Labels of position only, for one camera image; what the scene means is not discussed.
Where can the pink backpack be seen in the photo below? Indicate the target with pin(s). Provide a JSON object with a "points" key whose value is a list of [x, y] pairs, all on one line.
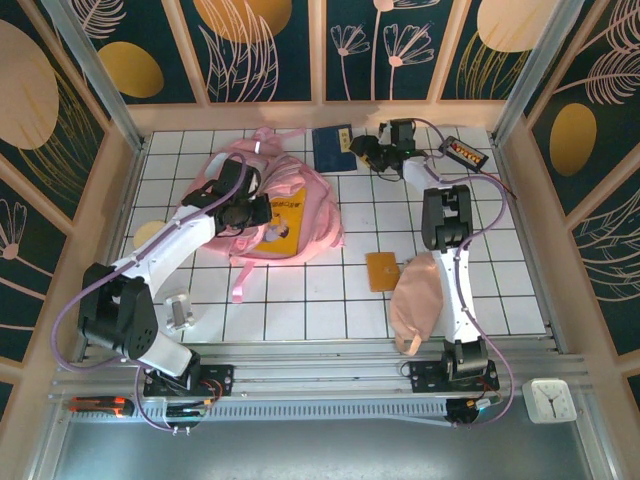
{"points": [[315, 200]]}

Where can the black charger with orange ports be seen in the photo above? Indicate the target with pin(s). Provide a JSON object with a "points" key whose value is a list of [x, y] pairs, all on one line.
{"points": [[464, 152]]}

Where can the white square alarm clock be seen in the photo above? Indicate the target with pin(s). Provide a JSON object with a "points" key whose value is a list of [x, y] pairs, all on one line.
{"points": [[550, 401]]}

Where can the beige fabric pencil case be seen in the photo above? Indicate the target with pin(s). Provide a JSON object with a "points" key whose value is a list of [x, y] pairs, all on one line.
{"points": [[417, 295]]}

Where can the yellow book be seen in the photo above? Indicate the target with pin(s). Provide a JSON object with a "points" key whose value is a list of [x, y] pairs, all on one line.
{"points": [[287, 235]]}

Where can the round tan wooden disc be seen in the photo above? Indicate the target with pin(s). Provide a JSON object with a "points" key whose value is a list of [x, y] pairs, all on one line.
{"points": [[147, 234]]}

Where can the aluminium frame post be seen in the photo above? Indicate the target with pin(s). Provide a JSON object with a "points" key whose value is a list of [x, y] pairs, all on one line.
{"points": [[540, 70], [95, 75]]}

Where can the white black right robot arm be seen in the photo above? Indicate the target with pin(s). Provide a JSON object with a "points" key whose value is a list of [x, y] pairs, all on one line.
{"points": [[457, 295]]}

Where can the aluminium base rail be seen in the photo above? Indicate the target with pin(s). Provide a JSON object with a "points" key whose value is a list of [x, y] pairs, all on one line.
{"points": [[320, 357]]}

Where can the dark blue book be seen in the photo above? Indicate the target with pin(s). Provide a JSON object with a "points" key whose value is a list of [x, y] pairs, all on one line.
{"points": [[332, 150]]}

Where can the black power module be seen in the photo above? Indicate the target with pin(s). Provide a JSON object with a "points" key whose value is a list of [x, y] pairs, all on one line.
{"points": [[472, 412], [187, 414]]}

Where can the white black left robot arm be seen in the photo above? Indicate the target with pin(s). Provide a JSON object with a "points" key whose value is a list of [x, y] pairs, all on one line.
{"points": [[170, 240]]}

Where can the silver metal clamp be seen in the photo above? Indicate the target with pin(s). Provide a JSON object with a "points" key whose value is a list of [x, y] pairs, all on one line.
{"points": [[178, 312]]}

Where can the orange black utility knife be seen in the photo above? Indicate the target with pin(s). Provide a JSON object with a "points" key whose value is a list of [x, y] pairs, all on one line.
{"points": [[100, 406]]}

